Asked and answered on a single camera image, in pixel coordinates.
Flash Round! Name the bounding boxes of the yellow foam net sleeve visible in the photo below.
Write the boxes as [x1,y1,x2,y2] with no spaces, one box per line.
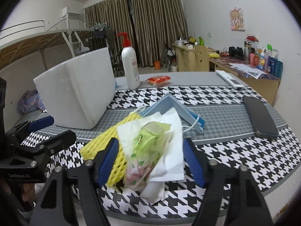
[80,112,142,187]

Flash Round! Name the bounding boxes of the green tissue packet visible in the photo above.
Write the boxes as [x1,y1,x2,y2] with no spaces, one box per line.
[123,121,171,191]

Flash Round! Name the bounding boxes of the white paper tissue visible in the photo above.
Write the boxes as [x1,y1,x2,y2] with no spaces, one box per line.
[117,108,184,204]

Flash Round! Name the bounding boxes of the blue face mask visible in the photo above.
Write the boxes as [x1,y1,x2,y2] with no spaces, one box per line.
[133,93,205,134]

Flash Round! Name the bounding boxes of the blue plaid quilt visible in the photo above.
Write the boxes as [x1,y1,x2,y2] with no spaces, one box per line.
[17,90,46,114]

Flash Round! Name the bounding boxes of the white styrofoam box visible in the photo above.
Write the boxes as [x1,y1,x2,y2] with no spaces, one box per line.
[33,47,115,130]

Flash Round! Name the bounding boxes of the houndstooth table mat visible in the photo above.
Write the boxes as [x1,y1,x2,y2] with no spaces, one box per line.
[21,84,301,219]

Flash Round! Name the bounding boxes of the metal bunk bed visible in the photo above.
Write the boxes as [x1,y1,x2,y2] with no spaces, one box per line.
[1,15,94,69]

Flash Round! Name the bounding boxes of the white pump lotion bottle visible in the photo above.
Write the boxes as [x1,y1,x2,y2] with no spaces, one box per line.
[116,32,140,90]

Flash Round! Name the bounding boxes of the black folding chair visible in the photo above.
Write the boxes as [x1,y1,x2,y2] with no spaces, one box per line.
[106,27,125,77]

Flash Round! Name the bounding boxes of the red snack packet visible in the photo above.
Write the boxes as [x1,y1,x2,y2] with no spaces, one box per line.
[146,76,171,87]

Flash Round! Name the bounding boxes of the hanging dark clothes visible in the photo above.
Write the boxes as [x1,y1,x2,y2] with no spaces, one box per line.
[93,22,110,39]

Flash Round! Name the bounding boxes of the orange box on floor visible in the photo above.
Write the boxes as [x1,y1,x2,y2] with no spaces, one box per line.
[154,61,161,70]

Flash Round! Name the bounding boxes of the white air conditioner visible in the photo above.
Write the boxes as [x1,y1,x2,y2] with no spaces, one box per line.
[62,7,80,18]

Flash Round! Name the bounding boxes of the white remote control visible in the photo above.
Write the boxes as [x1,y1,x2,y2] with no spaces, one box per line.
[215,70,244,89]

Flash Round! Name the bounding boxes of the wooden desk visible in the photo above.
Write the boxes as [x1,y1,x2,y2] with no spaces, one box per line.
[173,43,281,106]

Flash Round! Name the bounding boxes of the papers on desk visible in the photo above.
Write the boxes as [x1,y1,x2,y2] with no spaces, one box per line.
[230,63,266,80]

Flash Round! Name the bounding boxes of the brown curtains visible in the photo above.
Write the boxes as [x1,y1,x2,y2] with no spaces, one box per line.
[84,0,188,67]

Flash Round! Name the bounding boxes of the wooden smiley chair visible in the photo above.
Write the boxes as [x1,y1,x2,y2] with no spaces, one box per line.
[194,45,210,72]

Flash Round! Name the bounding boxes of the red lid jar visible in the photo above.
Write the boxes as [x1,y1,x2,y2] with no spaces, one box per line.
[244,35,259,61]

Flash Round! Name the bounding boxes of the black headphones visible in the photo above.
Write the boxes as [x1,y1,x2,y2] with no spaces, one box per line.
[229,47,244,60]

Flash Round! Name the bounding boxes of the yellow object on desk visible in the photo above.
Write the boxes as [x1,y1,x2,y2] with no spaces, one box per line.
[209,53,220,59]

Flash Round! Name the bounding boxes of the green spray bottle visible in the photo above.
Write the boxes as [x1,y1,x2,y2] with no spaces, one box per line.
[198,37,204,46]

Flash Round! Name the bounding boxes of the anime girl poster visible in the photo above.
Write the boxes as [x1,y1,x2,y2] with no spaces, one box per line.
[229,8,245,31]

